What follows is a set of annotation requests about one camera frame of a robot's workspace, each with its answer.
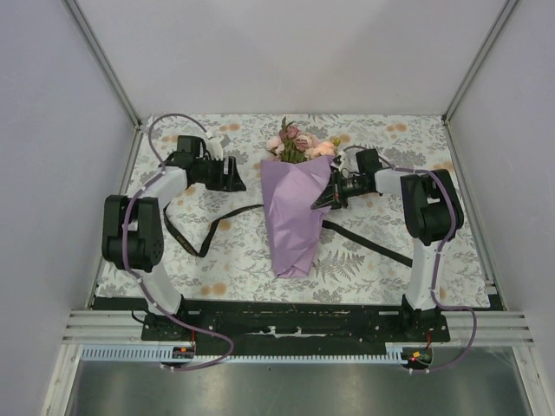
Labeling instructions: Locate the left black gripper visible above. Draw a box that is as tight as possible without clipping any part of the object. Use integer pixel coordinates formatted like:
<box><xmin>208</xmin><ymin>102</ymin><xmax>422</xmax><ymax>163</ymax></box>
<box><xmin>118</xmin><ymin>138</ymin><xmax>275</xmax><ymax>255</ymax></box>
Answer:
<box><xmin>196</xmin><ymin>156</ymin><xmax>247</xmax><ymax>194</ymax></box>

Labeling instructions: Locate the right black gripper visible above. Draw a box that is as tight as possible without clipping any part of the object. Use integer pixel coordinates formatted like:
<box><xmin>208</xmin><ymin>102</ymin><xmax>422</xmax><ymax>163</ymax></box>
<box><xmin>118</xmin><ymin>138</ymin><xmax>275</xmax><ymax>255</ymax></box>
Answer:
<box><xmin>311</xmin><ymin>171</ymin><xmax>369</xmax><ymax>211</ymax></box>

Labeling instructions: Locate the cream rose fake flower stem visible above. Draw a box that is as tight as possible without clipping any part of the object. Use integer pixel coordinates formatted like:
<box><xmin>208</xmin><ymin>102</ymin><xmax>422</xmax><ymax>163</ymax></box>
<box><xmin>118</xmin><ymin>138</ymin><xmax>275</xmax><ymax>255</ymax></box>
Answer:
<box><xmin>308</xmin><ymin>138</ymin><xmax>341</xmax><ymax>159</ymax></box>

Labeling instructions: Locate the black ribbon with gold text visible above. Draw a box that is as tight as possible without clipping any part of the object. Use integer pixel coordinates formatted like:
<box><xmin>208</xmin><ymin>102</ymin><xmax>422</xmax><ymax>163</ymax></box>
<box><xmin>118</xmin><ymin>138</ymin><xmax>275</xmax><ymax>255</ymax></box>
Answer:
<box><xmin>162</xmin><ymin>204</ymin><xmax>413</xmax><ymax>268</ymax></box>

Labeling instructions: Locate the dark pink fake flower stem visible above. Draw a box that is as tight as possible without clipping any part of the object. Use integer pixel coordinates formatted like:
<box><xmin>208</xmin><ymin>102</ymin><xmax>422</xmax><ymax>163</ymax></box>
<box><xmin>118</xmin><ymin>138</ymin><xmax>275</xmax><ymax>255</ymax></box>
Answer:
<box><xmin>276</xmin><ymin>117</ymin><xmax>317</xmax><ymax>164</ymax></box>

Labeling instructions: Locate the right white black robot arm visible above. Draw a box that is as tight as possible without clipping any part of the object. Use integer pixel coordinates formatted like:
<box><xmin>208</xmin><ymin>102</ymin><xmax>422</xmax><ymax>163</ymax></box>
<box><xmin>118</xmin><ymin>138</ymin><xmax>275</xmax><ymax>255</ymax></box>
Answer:
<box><xmin>311</xmin><ymin>147</ymin><xmax>464</xmax><ymax>341</ymax></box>

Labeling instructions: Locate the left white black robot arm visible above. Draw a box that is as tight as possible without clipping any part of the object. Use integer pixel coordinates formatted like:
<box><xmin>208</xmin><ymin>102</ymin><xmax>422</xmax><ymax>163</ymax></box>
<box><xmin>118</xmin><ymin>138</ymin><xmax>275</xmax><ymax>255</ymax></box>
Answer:
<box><xmin>101</xmin><ymin>135</ymin><xmax>246</xmax><ymax>341</ymax></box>

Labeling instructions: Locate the floral patterned table mat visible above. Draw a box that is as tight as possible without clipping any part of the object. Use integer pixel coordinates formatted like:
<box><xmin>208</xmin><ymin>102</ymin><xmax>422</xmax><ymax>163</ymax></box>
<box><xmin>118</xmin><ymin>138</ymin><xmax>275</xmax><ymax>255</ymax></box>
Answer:
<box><xmin>94</xmin><ymin>113</ymin><xmax>493</xmax><ymax>309</ymax></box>

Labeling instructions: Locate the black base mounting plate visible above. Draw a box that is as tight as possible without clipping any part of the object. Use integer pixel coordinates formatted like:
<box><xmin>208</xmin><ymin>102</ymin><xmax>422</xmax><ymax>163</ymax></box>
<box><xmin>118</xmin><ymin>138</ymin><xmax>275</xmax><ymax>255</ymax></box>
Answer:
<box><xmin>141</xmin><ymin>300</ymin><xmax>450</xmax><ymax>355</ymax></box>

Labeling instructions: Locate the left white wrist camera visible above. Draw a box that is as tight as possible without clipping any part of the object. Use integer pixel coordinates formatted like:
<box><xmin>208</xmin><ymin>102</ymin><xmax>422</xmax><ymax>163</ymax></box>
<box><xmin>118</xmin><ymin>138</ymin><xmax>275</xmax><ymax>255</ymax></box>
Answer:
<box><xmin>206</xmin><ymin>134</ymin><xmax>229</xmax><ymax>160</ymax></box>

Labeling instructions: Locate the white slotted cable duct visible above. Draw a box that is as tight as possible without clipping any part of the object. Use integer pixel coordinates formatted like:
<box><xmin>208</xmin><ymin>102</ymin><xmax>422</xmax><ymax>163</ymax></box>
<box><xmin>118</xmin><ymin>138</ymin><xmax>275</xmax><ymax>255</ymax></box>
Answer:
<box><xmin>81</xmin><ymin>344</ymin><xmax>425</xmax><ymax>365</ymax></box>

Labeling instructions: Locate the aluminium frame rail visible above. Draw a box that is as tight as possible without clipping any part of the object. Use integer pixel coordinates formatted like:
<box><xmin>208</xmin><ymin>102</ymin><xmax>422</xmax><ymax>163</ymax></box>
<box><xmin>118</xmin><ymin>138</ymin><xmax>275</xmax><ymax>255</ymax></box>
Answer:
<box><xmin>62</xmin><ymin>310</ymin><xmax>533</xmax><ymax>347</ymax></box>

